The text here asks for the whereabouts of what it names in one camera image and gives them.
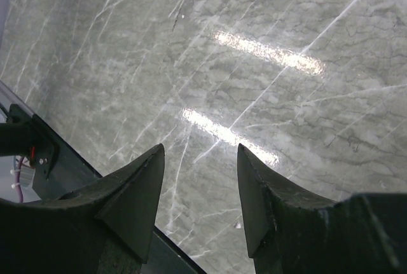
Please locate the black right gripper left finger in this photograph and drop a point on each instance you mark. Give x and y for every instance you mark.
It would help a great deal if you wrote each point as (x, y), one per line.
(104, 227)

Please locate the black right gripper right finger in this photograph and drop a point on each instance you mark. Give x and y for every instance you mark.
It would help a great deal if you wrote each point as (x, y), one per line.
(289, 229)

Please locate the black robot mounting base bar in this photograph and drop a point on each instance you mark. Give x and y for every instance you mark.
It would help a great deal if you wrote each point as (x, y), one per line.
(59, 169)

